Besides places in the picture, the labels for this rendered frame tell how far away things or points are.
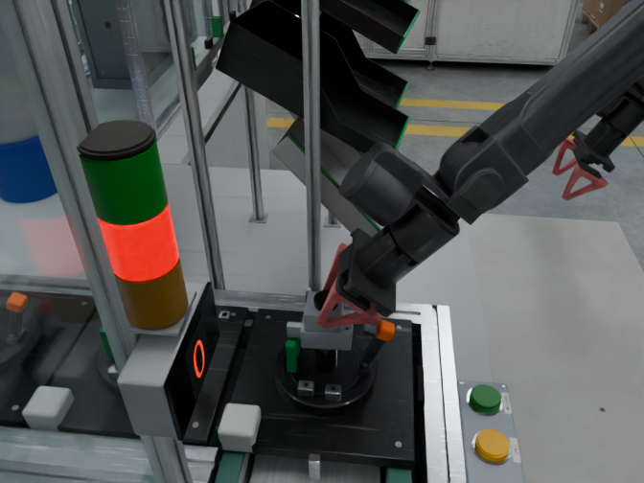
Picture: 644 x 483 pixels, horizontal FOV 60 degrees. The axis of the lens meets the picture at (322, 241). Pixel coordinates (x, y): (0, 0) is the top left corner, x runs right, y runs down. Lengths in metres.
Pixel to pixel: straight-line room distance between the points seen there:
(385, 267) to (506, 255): 0.64
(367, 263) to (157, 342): 0.25
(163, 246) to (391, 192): 0.24
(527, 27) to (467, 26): 0.45
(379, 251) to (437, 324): 0.31
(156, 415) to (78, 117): 0.24
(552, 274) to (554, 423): 0.36
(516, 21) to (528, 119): 4.19
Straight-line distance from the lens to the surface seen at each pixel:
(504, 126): 0.57
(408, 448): 0.73
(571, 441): 0.93
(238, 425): 0.73
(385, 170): 0.56
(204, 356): 0.53
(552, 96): 0.58
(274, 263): 1.15
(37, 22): 0.37
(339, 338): 0.70
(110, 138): 0.39
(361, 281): 0.61
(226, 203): 1.35
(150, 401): 0.47
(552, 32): 4.84
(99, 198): 0.40
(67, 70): 0.38
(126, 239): 0.41
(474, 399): 0.79
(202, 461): 0.75
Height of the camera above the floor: 1.58
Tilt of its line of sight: 37 degrees down
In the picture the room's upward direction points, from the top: straight up
